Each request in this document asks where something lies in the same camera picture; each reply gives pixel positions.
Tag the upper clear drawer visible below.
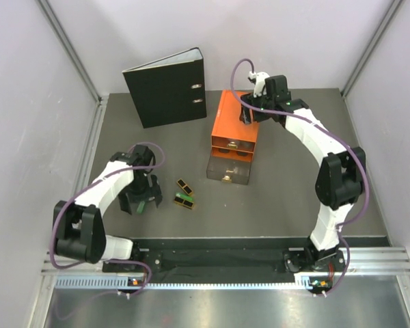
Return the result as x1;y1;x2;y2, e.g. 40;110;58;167
212;137;255;152

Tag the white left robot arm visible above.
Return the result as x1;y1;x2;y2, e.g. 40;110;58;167
49;142;165;271

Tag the slotted cable duct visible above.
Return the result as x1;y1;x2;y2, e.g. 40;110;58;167
54;273;315;290

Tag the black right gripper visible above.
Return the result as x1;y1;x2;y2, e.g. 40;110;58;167
239;90;275;126

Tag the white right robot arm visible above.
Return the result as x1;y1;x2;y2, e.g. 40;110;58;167
240;71;366;272

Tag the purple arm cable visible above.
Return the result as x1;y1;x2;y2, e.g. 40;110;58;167
230;58;370;297
50;141;167;299

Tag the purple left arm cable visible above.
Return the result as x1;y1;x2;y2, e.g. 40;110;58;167
50;141;167;299

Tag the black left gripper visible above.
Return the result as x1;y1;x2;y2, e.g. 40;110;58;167
119;173;161;213

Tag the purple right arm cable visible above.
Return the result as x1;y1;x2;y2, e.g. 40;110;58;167
230;58;370;297

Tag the aluminium frame rail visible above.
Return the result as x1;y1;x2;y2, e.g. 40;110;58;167
41;247;410;275

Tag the orange plastic box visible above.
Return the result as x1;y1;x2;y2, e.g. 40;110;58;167
211;90;259;163

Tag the black lever arch binder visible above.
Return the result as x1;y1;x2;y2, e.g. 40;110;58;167
122;47;207;128

